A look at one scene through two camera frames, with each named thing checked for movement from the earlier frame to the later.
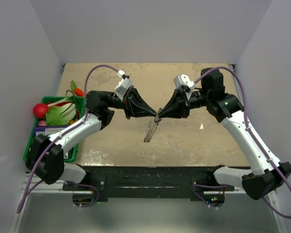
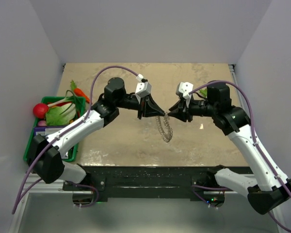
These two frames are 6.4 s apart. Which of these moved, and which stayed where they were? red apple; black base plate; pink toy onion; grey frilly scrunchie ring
Moved: grey frilly scrunchie ring
Stayed: red apple; pink toy onion; black base plate
